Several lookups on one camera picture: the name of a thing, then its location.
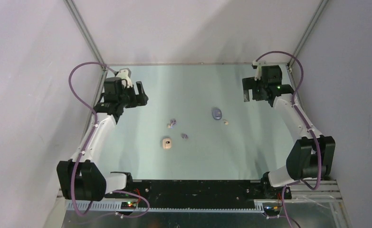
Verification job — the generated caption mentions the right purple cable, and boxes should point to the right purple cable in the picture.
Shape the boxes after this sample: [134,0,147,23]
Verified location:
[255,51,323,228]

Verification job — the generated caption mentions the right circuit board with LEDs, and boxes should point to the right circuit board with LEDs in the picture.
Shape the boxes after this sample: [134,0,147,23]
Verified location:
[263,206,283,217]

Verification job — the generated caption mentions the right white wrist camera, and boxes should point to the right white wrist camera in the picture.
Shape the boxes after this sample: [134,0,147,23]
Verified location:
[252,61,268,81]

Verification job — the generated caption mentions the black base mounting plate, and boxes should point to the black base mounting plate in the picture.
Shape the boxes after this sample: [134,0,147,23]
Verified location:
[105,180,282,209]

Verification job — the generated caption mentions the beige earbud charging case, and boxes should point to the beige earbud charging case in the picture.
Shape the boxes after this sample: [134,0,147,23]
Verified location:
[162,138,172,150]

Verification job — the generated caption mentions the purple earbud charging case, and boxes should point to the purple earbud charging case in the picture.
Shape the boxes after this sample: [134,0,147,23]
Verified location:
[211,107,222,120]

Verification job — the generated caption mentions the left circuit board with LEDs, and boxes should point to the left circuit board with LEDs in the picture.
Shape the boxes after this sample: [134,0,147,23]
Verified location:
[120,201,138,210]

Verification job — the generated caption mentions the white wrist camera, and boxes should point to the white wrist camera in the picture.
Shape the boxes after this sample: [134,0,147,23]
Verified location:
[252,61,268,81]
[115,68,133,88]

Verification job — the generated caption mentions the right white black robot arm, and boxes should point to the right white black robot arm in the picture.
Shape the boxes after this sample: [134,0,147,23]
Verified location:
[242,62,335,199]

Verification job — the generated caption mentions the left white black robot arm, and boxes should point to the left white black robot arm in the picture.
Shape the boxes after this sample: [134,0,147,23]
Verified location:
[57,77,148,201]

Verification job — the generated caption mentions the circuit board with leds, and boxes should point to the circuit board with leds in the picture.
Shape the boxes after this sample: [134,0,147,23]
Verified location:
[263,206,283,217]
[120,201,138,210]

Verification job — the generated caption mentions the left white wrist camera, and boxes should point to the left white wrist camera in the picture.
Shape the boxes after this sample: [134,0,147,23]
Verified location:
[115,68,133,88]

